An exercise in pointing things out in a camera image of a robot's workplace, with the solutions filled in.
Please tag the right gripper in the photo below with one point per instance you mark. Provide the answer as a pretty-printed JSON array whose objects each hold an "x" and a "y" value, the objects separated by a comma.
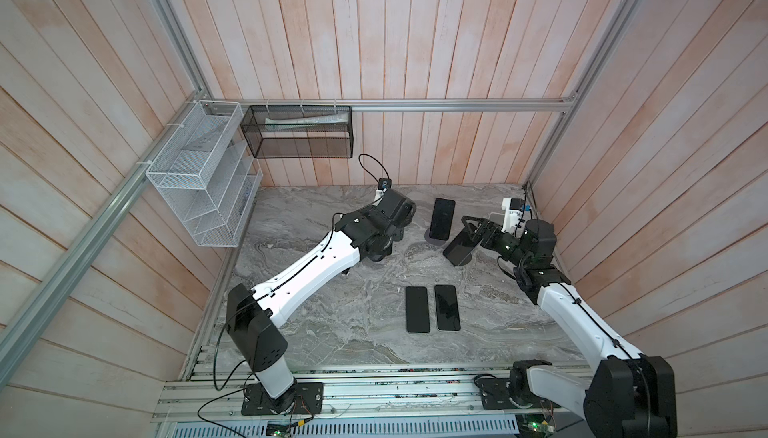
[{"x": 485, "y": 226}]

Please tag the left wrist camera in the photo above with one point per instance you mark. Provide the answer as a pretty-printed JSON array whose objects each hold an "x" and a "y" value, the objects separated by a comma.
[{"x": 383, "y": 185}]

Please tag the aluminium front rail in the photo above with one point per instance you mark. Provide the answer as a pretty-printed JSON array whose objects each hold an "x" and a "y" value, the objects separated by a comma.
[{"x": 348, "y": 392}]

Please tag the white wire mesh shelf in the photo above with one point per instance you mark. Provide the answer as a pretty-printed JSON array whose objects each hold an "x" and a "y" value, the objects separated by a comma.
[{"x": 204, "y": 173}]

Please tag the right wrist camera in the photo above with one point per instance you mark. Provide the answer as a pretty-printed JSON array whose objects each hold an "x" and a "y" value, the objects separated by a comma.
[{"x": 513, "y": 214}]

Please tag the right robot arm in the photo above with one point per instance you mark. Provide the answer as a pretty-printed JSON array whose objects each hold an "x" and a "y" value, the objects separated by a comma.
[{"x": 631, "y": 394}]

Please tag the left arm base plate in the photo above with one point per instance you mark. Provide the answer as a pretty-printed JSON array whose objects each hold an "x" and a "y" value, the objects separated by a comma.
[{"x": 301, "y": 397}]

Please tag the round stand rear phone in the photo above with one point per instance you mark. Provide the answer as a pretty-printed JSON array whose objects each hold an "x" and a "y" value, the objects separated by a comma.
[{"x": 433, "y": 241}]

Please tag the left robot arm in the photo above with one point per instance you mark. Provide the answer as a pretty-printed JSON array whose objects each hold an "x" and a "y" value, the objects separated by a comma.
[{"x": 254, "y": 316}]

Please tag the black phone stand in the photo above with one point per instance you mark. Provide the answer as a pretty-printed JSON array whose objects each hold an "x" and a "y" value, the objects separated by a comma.
[{"x": 417, "y": 309}]

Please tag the purple phone rear stand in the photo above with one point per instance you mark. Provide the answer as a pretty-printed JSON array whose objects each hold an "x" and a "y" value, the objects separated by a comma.
[{"x": 442, "y": 218}]

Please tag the black wire mesh basket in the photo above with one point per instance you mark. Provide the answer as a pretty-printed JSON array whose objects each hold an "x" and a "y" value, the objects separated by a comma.
[{"x": 299, "y": 131}]

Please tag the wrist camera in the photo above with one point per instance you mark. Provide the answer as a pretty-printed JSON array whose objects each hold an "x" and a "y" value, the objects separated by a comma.
[
  {"x": 383, "y": 185},
  {"x": 513, "y": 214}
]

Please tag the white phone front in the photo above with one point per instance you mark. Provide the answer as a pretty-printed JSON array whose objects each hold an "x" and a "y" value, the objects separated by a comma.
[{"x": 447, "y": 309}]

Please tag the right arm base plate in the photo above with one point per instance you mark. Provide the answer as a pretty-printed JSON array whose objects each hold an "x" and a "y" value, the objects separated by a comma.
[{"x": 495, "y": 395}]

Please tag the dark phone stand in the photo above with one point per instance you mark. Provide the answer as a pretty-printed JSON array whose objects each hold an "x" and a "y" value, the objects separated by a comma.
[{"x": 458, "y": 252}]

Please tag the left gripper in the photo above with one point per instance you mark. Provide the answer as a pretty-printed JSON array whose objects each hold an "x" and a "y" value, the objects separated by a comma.
[{"x": 397, "y": 232}]

